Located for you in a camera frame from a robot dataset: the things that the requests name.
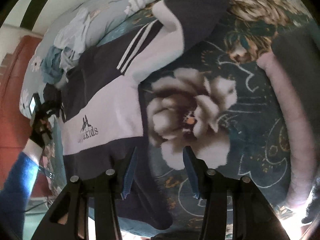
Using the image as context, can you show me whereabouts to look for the navy and white sweatshirt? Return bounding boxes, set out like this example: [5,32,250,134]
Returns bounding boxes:
[60,0,234,230]

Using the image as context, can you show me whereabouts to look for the red-brown wooden headboard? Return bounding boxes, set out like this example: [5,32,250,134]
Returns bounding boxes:
[0,35,54,205]

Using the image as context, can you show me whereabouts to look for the smartphone with lit screen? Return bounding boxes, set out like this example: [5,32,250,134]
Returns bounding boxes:
[27,93,41,118]

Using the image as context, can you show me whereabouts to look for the person's left hand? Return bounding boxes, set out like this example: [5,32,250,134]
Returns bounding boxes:
[30,119,53,147]

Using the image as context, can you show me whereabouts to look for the glossy white wardrobe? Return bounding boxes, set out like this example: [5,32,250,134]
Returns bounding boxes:
[0,0,105,39]

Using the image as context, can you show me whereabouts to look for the light blue garment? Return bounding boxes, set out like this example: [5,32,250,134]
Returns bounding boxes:
[54,6,92,69]

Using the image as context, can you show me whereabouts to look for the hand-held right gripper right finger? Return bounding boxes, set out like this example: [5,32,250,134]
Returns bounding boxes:
[183,147,288,240]

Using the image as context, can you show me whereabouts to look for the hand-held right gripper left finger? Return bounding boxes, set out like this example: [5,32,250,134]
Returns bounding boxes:
[30,146,140,240]

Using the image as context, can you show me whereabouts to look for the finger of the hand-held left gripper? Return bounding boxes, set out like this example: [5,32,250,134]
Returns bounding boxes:
[53,102,67,121]

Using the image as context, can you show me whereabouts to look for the person's left forearm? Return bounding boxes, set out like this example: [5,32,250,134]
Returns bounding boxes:
[0,139,43,205]

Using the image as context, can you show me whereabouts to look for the person's dark clothing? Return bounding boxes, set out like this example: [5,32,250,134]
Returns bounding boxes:
[271,25,320,120]

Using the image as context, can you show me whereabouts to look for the light blue daisy quilt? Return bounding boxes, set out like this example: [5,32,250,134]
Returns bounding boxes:
[19,0,175,119]

